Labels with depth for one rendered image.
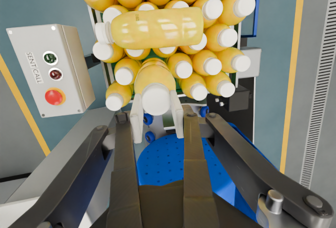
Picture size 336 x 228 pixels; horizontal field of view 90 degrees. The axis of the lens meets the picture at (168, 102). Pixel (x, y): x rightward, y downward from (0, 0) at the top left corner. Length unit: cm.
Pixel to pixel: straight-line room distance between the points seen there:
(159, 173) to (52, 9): 146
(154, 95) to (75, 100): 27
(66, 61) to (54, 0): 126
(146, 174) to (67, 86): 29
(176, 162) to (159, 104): 31
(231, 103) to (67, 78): 47
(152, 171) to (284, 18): 168
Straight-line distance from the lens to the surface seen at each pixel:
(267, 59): 183
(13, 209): 90
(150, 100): 22
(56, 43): 44
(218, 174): 47
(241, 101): 60
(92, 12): 54
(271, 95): 197
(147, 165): 52
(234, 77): 60
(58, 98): 45
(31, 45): 46
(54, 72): 44
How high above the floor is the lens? 149
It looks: 69 degrees down
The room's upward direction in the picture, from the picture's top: 166 degrees clockwise
